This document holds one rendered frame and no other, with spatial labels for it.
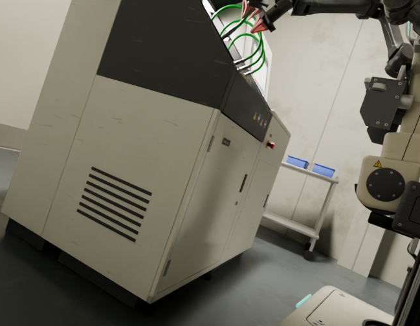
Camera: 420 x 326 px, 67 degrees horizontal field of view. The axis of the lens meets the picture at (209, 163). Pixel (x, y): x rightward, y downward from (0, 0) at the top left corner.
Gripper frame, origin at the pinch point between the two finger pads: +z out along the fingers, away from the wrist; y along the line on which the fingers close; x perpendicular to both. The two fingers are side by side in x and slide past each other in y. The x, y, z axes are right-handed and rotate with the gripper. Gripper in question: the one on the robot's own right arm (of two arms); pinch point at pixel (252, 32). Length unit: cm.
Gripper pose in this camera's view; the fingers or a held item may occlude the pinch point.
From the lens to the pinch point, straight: 156.7
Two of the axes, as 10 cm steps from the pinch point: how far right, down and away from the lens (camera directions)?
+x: -5.9, -1.7, -7.9
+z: -7.5, 4.8, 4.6
